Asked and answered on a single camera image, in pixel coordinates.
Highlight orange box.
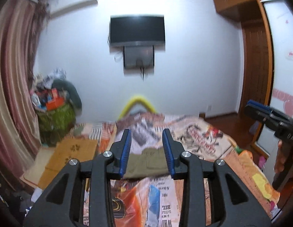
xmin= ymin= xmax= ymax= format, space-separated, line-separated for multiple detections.
xmin=46 ymin=96 xmax=66 ymax=111

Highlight striped pink curtain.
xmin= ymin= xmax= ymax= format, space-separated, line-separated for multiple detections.
xmin=0 ymin=0 xmax=51 ymax=179

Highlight green bag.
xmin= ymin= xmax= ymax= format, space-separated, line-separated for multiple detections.
xmin=36 ymin=104 xmax=77 ymax=145

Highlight pile of household clutter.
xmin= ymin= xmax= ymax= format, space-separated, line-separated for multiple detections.
xmin=30 ymin=67 xmax=68 ymax=111

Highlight white wardrobe with pink stickers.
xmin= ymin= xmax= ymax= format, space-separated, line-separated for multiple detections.
xmin=254 ymin=0 xmax=293 ymax=158

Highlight person's right hand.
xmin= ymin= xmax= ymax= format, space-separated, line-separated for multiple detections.
xmin=274 ymin=139 xmax=291 ymax=173

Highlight black wall television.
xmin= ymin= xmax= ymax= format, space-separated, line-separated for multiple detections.
xmin=110 ymin=15 xmax=166 ymax=47

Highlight dark wall shelf box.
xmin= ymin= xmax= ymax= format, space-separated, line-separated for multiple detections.
xmin=123 ymin=45 xmax=155 ymax=69

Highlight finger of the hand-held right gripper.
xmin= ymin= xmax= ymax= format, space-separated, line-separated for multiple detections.
xmin=244 ymin=100 xmax=290 ymax=131

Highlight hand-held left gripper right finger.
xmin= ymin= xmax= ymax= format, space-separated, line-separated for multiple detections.
xmin=162 ymin=128 xmax=272 ymax=227

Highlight wooden overhead cabinet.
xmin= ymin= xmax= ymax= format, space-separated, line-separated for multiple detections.
xmin=212 ymin=0 xmax=282 ymax=22

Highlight printed newspaper pattern blanket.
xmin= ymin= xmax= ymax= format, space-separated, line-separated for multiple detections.
xmin=83 ymin=112 xmax=242 ymax=227

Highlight white air conditioner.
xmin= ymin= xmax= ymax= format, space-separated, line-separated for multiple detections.
xmin=46 ymin=0 xmax=100 ymax=19

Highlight orange yellow patterned blanket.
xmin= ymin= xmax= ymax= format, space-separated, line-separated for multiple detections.
xmin=222 ymin=145 xmax=282 ymax=219

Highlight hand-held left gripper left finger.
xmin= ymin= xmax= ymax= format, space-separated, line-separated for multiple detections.
xmin=24 ymin=129 xmax=133 ymax=227

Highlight olive green pants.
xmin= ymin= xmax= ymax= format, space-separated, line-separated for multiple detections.
xmin=123 ymin=148 xmax=172 ymax=179

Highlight tan paw print mat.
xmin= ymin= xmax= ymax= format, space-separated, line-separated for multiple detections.
xmin=38 ymin=138 xmax=99 ymax=191

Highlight brown wooden door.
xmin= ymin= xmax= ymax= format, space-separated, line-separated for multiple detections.
xmin=240 ymin=22 xmax=272 ymax=120

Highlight yellow foam tube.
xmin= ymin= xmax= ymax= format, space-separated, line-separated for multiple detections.
xmin=117 ymin=94 xmax=158 ymax=121

